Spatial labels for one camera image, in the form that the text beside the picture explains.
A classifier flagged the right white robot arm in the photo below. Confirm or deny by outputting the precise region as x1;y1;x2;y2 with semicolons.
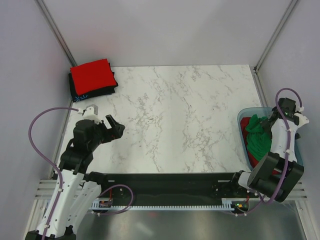
229;98;309;202

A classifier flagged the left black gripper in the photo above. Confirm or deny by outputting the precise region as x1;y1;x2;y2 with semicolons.
88;114;125;151

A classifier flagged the folded red t shirt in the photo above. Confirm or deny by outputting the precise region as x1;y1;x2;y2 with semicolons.
70;58;118;96

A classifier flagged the white slotted cable duct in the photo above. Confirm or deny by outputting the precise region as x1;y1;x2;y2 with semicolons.
89;199;235;211

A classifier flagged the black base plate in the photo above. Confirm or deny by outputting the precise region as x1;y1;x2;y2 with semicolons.
84;172;255;206

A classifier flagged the folded black t shirt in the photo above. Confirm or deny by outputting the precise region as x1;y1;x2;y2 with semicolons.
68;72;118;103

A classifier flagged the dark red t shirt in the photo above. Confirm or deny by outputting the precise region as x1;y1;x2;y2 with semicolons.
239;116;283;176

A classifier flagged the aluminium frame rail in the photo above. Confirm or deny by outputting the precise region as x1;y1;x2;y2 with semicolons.
34;180;308;201

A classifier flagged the green t shirt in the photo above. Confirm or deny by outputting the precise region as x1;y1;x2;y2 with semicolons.
245;114;272;162

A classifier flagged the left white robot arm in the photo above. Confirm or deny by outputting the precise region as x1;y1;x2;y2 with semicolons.
25;113;125;240

